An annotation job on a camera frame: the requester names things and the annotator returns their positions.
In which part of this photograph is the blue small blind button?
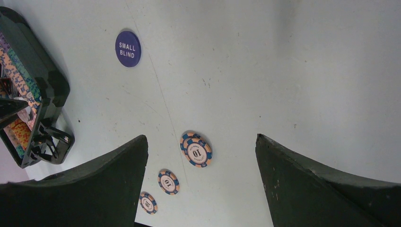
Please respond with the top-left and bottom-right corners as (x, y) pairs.
(115, 31), (142, 68)

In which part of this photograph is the teal chip stack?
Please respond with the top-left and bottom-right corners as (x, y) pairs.
(0, 34), (42, 114)

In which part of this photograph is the poker chip lower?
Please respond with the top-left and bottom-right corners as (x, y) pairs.
(139, 192), (158, 215)

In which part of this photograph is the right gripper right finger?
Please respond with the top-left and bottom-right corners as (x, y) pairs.
(255, 134), (401, 227)

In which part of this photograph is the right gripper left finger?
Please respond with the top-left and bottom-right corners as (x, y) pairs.
(0, 135), (148, 227)

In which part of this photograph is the black poker set case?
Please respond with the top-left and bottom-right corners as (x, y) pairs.
(0, 6), (75, 168)

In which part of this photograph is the poker chip middle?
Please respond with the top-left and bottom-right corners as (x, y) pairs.
(157, 169), (180, 195)

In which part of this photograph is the poker chip near triangle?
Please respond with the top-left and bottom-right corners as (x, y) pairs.
(180, 131), (212, 168)

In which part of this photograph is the orange blue chip stack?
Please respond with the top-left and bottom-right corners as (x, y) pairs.
(4, 119), (31, 159)

